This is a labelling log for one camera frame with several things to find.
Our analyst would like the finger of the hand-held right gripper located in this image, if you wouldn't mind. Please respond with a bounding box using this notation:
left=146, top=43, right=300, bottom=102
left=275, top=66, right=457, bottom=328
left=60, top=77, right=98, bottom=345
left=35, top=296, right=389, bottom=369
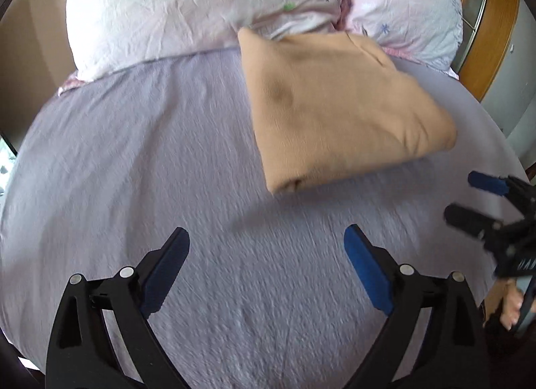
left=443, top=203, right=508, bottom=252
left=468, top=171, right=536, bottom=210

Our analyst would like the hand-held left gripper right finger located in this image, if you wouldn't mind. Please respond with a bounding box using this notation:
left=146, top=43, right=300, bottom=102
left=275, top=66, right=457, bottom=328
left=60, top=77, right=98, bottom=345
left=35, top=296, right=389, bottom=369
left=343, top=224, right=491, bottom=389

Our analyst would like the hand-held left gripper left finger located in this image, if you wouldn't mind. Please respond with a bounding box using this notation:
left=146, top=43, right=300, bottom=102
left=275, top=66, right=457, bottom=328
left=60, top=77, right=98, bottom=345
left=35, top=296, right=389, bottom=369
left=45, top=227, right=191, bottom=389

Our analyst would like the tan cloth garment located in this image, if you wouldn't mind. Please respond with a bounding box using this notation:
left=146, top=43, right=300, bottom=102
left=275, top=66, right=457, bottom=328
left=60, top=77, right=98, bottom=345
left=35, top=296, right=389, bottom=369
left=237, top=27, right=458, bottom=195

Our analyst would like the person's right hand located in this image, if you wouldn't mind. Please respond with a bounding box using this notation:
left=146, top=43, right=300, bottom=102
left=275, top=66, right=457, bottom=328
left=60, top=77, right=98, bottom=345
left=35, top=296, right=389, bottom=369
left=500, top=282, right=525, bottom=331

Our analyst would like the lavender bed sheet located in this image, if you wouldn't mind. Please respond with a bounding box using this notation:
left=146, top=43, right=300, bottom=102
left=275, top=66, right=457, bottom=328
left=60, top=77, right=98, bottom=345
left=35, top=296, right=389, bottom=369
left=0, top=48, right=532, bottom=383

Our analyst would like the pink floral pillow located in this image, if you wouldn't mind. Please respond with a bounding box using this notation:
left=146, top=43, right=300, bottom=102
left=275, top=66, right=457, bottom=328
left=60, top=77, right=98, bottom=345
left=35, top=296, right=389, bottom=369
left=341, top=0, right=464, bottom=76

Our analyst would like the white floral pillow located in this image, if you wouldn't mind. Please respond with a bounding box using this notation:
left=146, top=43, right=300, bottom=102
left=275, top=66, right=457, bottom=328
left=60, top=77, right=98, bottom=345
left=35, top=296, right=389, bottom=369
left=66, top=0, right=349, bottom=82

